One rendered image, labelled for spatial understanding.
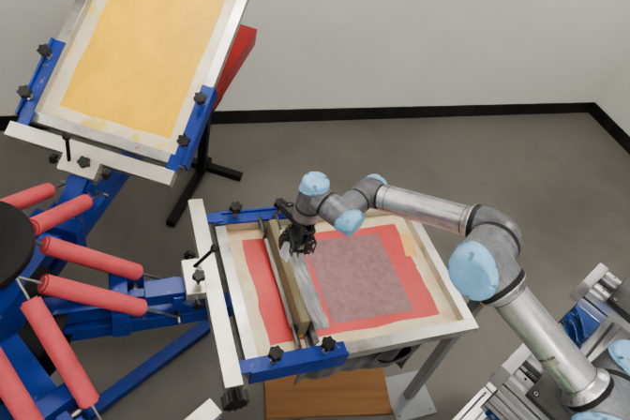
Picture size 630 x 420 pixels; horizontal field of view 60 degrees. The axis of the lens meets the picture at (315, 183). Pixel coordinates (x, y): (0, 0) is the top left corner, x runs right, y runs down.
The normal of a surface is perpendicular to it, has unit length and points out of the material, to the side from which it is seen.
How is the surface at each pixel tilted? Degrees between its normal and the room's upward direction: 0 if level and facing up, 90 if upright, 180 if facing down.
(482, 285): 87
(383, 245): 0
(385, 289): 0
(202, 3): 32
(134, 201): 0
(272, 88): 90
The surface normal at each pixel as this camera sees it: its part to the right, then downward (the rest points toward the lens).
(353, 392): 0.21, -0.70
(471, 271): -0.70, 0.34
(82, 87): 0.06, -0.25
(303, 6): 0.29, 0.71
